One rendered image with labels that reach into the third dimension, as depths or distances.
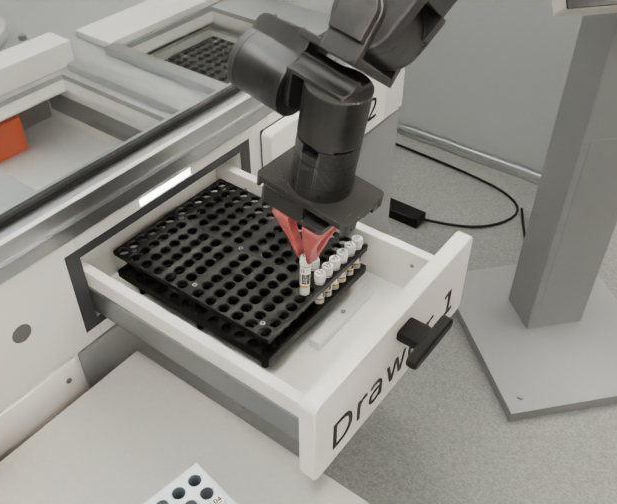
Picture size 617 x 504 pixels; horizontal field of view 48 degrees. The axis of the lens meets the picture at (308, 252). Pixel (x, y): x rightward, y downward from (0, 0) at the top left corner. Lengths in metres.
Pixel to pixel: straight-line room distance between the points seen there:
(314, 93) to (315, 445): 0.30
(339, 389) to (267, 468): 0.18
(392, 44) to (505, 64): 1.90
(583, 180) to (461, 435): 0.65
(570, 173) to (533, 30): 0.82
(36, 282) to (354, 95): 0.38
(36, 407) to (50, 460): 0.07
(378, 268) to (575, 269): 1.08
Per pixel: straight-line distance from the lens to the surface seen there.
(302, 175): 0.60
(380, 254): 0.82
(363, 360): 0.63
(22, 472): 0.81
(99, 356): 0.87
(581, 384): 1.88
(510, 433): 1.77
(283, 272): 0.75
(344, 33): 0.55
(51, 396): 0.85
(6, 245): 0.71
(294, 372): 0.73
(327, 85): 0.56
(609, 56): 1.52
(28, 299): 0.76
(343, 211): 0.61
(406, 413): 1.75
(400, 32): 0.55
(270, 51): 0.60
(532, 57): 2.40
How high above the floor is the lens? 1.40
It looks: 41 degrees down
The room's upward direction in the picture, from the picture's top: straight up
